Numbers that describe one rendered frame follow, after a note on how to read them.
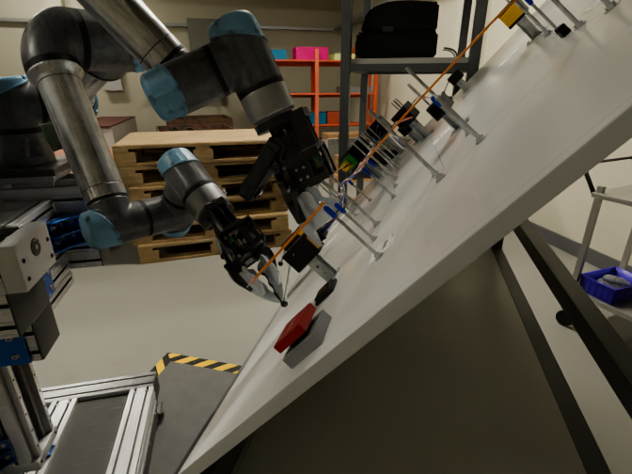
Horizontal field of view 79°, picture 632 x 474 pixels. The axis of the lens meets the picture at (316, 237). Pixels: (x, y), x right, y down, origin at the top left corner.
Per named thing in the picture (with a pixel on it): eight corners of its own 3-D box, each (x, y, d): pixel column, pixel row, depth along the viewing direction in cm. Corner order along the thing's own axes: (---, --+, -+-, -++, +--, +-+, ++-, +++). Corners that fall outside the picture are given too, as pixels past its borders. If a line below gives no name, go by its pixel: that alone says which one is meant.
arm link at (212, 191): (188, 215, 77) (223, 196, 80) (200, 232, 76) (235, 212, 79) (181, 196, 70) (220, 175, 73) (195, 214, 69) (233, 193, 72)
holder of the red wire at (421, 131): (438, 120, 113) (412, 95, 113) (432, 134, 103) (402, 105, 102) (426, 133, 117) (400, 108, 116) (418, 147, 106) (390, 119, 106)
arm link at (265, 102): (232, 102, 57) (252, 102, 64) (246, 132, 58) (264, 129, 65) (276, 79, 55) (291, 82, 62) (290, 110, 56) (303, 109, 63)
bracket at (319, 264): (331, 276, 69) (310, 258, 69) (339, 267, 68) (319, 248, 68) (326, 287, 65) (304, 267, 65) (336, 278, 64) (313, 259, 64)
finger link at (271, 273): (282, 293, 65) (251, 253, 68) (280, 303, 71) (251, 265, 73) (297, 283, 67) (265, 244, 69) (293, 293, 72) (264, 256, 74)
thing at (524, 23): (547, 20, 84) (518, -9, 84) (546, 28, 76) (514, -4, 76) (529, 38, 88) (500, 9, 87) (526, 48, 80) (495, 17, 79)
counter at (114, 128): (140, 150, 854) (134, 116, 828) (118, 168, 665) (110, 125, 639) (107, 150, 840) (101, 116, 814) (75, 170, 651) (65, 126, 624)
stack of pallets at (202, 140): (273, 214, 431) (269, 127, 396) (293, 245, 350) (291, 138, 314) (144, 228, 393) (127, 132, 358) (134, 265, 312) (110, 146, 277)
